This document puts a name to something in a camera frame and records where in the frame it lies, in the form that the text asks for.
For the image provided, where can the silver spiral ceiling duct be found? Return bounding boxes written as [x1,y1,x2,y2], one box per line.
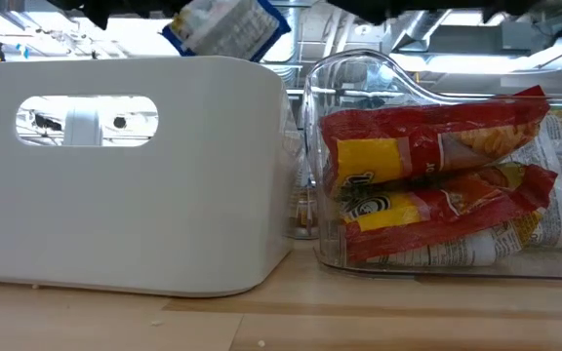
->
[391,9,453,53]

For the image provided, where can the red yellow ramen packet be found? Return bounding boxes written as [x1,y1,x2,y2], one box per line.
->
[319,85,553,196]
[337,163,559,268]

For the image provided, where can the large clear plastic bin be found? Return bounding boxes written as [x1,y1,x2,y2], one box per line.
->
[302,48,562,282]

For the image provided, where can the white building column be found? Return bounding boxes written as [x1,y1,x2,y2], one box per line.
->
[63,104,102,147]

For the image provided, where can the silver ceiling air duct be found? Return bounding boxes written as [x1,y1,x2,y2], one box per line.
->
[275,7,306,89]

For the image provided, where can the blue yellow ramen packet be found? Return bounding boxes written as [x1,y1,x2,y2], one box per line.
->
[160,0,293,63]

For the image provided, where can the white plastic bin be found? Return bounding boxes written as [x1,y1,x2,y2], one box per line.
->
[0,55,293,298]

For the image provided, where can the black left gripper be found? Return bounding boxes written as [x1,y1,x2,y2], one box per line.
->
[45,0,193,31]

